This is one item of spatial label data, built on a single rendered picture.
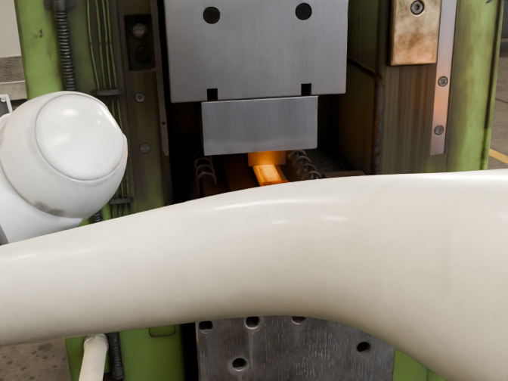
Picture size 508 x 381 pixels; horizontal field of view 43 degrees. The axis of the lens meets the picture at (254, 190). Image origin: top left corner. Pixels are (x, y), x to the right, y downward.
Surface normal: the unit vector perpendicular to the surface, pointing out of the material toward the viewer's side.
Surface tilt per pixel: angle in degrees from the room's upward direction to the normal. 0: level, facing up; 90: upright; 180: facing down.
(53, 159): 64
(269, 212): 38
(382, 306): 96
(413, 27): 90
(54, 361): 0
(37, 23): 90
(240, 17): 90
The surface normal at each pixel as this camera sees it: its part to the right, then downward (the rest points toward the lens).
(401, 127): 0.13, 0.36
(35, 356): -0.03, -0.93
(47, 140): 0.37, -0.22
